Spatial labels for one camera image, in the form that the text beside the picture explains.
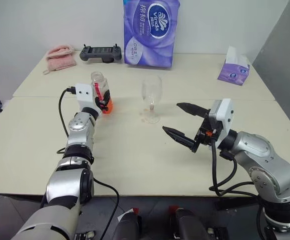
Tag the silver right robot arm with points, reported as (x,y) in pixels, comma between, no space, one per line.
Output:
(267,165)

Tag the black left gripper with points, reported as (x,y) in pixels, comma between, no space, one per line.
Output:
(99,103)

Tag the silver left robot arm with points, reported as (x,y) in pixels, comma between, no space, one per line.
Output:
(80,140)

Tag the grey handheld controller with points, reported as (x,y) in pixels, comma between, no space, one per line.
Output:
(101,53)

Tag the large purple Vinda tissue pack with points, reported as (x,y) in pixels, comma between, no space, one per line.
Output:
(151,42)

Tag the small purple tissue box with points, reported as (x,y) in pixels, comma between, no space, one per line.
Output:
(232,73)

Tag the grey partition panel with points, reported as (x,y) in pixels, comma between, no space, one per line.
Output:
(287,62)

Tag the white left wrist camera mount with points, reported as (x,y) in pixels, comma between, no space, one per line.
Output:
(85,96)

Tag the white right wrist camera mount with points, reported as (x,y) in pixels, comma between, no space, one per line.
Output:
(224,115)

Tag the pink towel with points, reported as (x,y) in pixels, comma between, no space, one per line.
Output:
(61,58)

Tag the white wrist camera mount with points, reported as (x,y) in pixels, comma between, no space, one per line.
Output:
(224,115)
(85,96)

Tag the clear wine glass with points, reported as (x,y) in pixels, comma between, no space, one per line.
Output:
(151,87)

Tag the dark rounded shape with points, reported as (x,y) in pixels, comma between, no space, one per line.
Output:
(187,225)
(128,228)

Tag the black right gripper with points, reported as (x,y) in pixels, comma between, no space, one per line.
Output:
(205,135)

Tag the bottle with orange liquid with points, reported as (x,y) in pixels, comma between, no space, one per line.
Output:
(102,82)

